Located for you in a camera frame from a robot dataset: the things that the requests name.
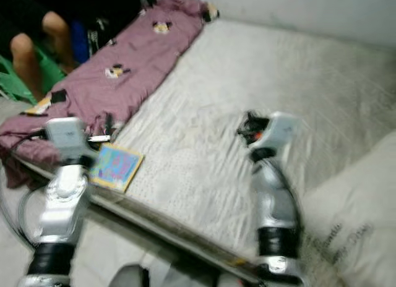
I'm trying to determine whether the blue yellow children's book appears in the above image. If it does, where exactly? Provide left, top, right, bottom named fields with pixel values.
left=90, top=143, right=145, bottom=194

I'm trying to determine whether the green plastic stool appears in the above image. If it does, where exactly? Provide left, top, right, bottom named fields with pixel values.
left=0, top=52, right=67, bottom=106

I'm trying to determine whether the white pillow with grey lettering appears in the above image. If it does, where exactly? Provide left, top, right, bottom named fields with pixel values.
left=300, top=129, right=396, bottom=287

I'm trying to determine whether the grey quilted mattress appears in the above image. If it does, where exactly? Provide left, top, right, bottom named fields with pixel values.
left=12, top=18, right=396, bottom=287

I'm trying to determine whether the pink cartoon print blanket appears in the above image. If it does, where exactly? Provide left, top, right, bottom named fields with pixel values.
left=0, top=0, right=221, bottom=190

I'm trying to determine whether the black bag white print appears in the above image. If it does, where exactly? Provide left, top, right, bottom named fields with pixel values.
left=87, top=15, right=118, bottom=50

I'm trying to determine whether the person in black clothes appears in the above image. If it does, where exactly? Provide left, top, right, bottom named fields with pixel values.
left=9, top=11, right=76, bottom=103

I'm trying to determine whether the grey bed base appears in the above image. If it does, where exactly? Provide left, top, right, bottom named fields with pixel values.
left=6, top=157, right=273, bottom=287

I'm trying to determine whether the grey robot left leg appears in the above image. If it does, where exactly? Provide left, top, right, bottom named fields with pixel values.
left=108, top=265, right=149, bottom=287

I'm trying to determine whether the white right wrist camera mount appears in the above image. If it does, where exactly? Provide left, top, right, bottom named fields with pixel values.
left=254, top=112, right=301, bottom=153

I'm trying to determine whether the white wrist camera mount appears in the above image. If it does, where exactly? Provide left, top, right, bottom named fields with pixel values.
left=254, top=112, right=301, bottom=153
left=45, top=117, right=88, bottom=161

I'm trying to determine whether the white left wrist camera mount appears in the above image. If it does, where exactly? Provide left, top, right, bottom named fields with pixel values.
left=45, top=117, right=88, bottom=161

